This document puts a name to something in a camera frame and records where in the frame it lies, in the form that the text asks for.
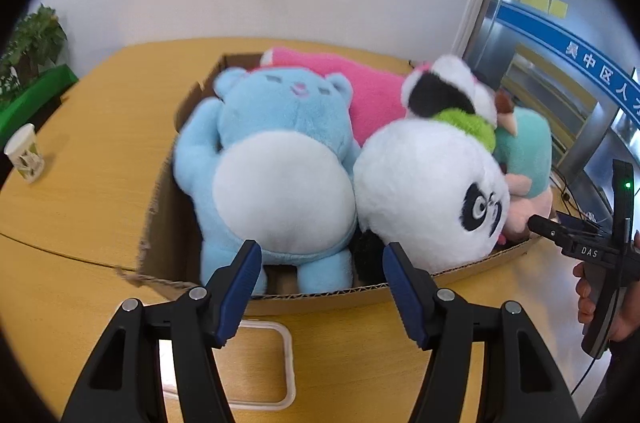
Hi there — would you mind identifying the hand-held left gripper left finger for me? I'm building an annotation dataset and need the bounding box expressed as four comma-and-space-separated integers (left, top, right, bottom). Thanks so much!
60, 239, 263, 423

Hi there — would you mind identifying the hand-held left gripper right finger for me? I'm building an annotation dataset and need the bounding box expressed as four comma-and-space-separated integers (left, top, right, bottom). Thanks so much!
382, 242, 581, 423

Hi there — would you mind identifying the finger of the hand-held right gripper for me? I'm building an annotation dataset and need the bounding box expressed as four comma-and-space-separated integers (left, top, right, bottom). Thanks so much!
528, 214, 619, 276

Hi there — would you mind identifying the small doll with teal dress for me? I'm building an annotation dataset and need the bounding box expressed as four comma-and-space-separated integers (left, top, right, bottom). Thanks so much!
492, 95, 553, 246

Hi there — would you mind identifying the cardboard box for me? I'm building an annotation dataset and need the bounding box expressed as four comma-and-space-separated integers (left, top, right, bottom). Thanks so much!
117, 53, 551, 316

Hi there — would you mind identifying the panda plush toy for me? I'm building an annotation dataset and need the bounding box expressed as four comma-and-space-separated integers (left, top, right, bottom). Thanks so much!
350, 55, 511, 285

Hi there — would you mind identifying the light blue plush bear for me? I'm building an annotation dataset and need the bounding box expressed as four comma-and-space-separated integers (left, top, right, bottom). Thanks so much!
172, 67, 362, 296

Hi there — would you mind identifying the pink plush toy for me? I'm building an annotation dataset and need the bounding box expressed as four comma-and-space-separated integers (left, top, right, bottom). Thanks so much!
260, 47, 408, 148

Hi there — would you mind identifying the person's right hand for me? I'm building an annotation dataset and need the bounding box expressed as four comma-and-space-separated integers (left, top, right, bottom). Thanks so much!
572, 230, 640, 344

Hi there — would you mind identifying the white rectangular tray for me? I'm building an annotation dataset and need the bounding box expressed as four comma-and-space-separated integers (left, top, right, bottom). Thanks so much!
160, 320, 297, 409

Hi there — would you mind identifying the blue banner on glass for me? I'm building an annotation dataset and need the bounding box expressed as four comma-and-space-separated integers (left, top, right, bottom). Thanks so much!
495, 0, 640, 128

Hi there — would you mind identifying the paper cup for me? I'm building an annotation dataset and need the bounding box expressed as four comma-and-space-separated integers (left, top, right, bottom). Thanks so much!
4, 123, 46, 184

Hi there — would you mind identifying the green planter box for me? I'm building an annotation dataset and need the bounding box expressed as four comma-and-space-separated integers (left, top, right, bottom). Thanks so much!
0, 64, 81, 124

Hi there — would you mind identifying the green potted plant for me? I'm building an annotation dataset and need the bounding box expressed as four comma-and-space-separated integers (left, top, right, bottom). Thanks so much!
0, 4, 68, 101

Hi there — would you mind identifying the black cable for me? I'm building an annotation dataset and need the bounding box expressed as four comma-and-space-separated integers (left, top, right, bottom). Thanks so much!
570, 348, 608, 399

